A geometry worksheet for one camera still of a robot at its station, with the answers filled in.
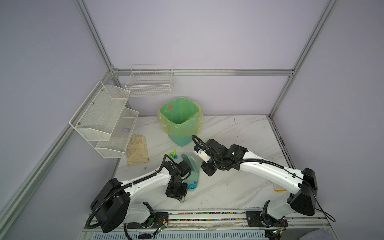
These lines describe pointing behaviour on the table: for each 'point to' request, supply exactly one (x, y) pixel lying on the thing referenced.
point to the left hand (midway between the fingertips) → (180, 200)
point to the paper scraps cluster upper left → (174, 155)
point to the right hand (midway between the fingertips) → (201, 166)
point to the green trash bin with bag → (181, 119)
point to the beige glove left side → (137, 150)
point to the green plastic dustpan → (192, 182)
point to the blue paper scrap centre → (192, 186)
